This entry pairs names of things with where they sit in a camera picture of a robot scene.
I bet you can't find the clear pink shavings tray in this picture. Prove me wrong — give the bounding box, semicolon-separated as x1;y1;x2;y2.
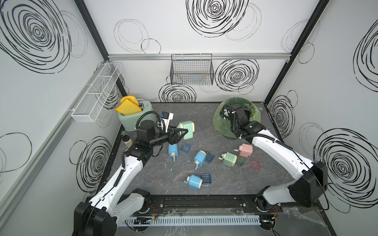
251;157;262;169

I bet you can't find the bin with green bag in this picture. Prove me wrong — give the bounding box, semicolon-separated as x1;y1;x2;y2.
213;97;261;139

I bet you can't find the white mesh wall shelf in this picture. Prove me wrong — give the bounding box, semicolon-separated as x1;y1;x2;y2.
71;62;122;123

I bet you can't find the clear blue shavings tray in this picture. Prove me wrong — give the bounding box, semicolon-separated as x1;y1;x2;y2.
200;173;212;185

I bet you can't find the green cream pencil sharpener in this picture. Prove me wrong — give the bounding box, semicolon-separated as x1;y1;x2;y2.
219;152;237;167

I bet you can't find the yellow green pencil sharpener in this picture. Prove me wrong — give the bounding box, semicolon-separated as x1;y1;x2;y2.
177;121;195;140

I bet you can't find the mint green toaster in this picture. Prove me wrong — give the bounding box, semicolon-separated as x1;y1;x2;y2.
118;100;154;132

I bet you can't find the clear green shavings tray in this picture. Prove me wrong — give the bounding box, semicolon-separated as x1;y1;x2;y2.
235;157;246;167

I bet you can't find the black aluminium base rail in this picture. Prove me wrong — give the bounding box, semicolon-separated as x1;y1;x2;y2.
82;194;321;214

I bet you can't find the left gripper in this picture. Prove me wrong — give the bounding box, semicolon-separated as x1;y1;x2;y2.
148;126;187;149

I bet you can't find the blue sharpener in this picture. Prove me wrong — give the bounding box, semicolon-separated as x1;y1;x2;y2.
184;175;203;190
194;150;206;170
168;144;178;161

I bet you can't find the pink pencil sharpener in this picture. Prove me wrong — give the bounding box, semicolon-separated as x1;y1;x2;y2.
234;144;253;158

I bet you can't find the small black-capped bottle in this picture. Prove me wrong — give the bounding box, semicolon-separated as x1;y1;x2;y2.
122;135;133;149

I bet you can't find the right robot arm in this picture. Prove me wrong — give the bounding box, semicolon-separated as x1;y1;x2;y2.
219;104;328;212

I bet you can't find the yellow toy toast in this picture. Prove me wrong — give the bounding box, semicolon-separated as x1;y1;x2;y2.
115;95;142;116

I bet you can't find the black wire basket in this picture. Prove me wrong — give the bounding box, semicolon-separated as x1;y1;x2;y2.
169;54;215;86

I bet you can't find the grey slotted cable duct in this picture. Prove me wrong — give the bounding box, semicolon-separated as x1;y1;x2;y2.
121;215;261;227

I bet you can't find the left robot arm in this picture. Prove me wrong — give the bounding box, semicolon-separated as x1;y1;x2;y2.
72;120;188;236

